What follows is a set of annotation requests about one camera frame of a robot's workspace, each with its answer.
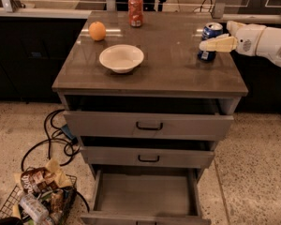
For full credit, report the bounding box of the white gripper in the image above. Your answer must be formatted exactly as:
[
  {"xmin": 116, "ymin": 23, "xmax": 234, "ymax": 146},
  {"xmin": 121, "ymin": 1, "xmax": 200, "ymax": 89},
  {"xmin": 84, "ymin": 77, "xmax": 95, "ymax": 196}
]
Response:
[{"xmin": 199, "ymin": 21, "xmax": 266, "ymax": 56}]

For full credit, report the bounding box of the blue pepsi can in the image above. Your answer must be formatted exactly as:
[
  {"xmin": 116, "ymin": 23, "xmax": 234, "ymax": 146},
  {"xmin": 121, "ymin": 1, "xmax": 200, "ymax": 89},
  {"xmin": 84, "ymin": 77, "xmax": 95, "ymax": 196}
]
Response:
[{"xmin": 198, "ymin": 22, "xmax": 223, "ymax": 62}]

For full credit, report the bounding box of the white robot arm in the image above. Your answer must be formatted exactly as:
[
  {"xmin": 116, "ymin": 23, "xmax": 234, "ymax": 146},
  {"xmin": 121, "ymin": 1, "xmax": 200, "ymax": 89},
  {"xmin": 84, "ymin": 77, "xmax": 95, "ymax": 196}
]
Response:
[{"xmin": 199, "ymin": 21, "xmax": 281, "ymax": 68}]

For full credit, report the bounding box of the orange soda can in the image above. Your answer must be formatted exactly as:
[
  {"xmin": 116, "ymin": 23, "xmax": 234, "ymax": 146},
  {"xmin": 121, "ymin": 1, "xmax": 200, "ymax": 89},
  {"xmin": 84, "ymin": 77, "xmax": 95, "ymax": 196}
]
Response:
[{"xmin": 128, "ymin": 0, "xmax": 143, "ymax": 27}]

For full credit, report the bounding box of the grey drawer cabinet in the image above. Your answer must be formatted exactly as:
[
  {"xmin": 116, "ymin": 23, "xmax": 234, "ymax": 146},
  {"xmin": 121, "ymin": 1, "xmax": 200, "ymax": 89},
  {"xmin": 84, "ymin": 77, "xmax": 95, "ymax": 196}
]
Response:
[{"xmin": 52, "ymin": 10, "xmax": 249, "ymax": 225}]

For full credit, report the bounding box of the open bottom drawer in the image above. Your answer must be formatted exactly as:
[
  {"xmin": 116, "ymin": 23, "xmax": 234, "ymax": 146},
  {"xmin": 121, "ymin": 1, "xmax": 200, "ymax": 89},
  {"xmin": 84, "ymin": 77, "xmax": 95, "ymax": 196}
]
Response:
[{"xmin": 81, "ymin": 168, "xmax": 211, "ymax": 225}]

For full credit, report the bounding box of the white bowl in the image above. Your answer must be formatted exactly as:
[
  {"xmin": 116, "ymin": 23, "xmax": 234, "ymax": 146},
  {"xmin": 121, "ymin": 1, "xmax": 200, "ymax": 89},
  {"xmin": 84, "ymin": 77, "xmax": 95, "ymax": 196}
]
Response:
[{"xmin": 99, "ymin": 44, "xmax": 144, "ymax": 73}]

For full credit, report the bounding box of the orange fruit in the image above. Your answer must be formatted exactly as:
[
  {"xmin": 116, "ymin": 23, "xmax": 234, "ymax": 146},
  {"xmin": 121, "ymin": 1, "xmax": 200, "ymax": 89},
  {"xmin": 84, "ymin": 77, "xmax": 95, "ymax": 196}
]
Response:
[{"xmin": 88, "ymin": 22, "xmax": 106, "ymax": 41}]

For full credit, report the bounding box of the blue power plug box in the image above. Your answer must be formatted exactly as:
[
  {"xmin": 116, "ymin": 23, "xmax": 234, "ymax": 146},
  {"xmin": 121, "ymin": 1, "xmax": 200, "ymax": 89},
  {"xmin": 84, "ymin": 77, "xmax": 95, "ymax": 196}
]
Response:
[{"xmin": 61, "ymin": 125, "xmax": 78, "ymax": 144}]

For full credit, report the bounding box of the brown chip bag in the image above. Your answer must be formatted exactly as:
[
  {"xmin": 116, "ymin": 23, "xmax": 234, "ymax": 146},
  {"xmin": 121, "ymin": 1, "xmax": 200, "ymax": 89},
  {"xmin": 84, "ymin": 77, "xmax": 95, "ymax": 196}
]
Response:
[{"xmin": 14, "ymin": 158, "xmax": 72, "ymax": 193}]

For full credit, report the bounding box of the clear plastic bottle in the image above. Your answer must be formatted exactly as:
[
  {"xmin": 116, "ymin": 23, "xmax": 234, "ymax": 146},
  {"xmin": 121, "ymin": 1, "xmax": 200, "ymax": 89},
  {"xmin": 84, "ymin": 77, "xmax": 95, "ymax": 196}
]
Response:
[{"xmin": 20, "ymin": 194, "xmax": 49, "ymax": 223}]

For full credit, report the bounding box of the middle drawer with handle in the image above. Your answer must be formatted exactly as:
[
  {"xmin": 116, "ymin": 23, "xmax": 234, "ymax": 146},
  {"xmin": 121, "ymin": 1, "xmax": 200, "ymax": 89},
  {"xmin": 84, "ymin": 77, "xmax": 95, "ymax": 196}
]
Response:
[{"xmin": 81, "ymin": 146, "xmax": 214, "ymax": 169}]

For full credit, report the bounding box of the drawer with handle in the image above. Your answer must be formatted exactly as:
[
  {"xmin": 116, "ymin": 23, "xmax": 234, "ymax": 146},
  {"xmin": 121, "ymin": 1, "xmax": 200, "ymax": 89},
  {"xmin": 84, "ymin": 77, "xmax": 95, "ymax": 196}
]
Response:
[
  {"xmin": 81, "ymin": 146, "xmax": 214, "ymax": 169},
  {"xmin": 64, "ymin": 111, "xmax": 233, "ymax": 141}
]

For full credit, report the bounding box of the top drawer with handle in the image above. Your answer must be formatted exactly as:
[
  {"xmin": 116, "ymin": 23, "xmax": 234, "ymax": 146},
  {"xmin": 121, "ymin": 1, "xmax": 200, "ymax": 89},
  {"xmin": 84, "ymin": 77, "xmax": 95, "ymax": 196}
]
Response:
[{"xmin": 64, "ymin": 111, "xmax": 233, "ymax": 141}]

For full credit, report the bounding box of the black floor cable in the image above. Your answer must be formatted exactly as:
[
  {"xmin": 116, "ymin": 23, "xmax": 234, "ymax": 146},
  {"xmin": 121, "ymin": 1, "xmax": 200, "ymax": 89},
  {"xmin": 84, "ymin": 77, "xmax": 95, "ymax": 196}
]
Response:
[{"xmin": 20, "ymin": 109, "xmax": 81, "ymax": 173}]

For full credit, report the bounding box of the black wire basket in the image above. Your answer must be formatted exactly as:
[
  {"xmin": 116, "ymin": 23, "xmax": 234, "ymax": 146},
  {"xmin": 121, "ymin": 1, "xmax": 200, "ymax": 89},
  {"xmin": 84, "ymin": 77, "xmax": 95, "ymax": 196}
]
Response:
[{"xmin": 0, "ymin": 167, "xmax": 77, "ymax": 225}]

